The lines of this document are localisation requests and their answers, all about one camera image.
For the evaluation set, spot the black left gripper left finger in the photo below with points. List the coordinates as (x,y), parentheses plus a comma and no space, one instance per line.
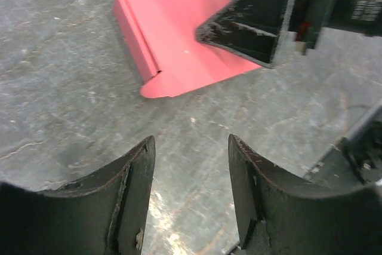
(102,213)

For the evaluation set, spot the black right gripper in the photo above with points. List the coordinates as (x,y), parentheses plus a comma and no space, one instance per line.
(252,29)

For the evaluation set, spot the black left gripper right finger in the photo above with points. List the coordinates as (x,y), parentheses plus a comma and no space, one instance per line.
(278,212)

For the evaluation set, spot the pink paper box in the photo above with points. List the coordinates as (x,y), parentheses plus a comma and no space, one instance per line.
(160,35)

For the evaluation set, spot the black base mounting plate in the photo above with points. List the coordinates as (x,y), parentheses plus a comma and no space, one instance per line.
(355,159)

